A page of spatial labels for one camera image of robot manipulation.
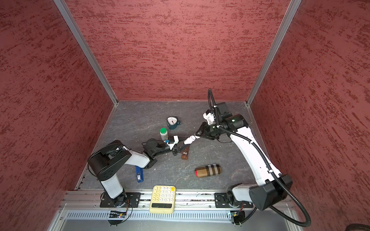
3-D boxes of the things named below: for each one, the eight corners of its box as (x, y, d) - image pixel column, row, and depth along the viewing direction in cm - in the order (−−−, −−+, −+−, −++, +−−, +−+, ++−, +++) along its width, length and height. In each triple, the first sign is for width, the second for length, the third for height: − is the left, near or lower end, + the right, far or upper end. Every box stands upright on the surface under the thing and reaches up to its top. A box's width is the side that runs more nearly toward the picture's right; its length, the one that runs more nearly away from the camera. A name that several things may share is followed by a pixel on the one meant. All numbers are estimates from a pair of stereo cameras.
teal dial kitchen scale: (171, 130, 104) (171, 127, 101) (165, 122, 109) (164, 119, 105) (181, 124, 108) (181, 121, 104) (175, 117, 113) (174, 113, 109)
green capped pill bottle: (161, 142, 99) (159, 134, 91) (162, 135, 102) (160, 127, 94) (167, 142, 99) (166, 134, 91) (168, 135, 102) (166, 127, 94)
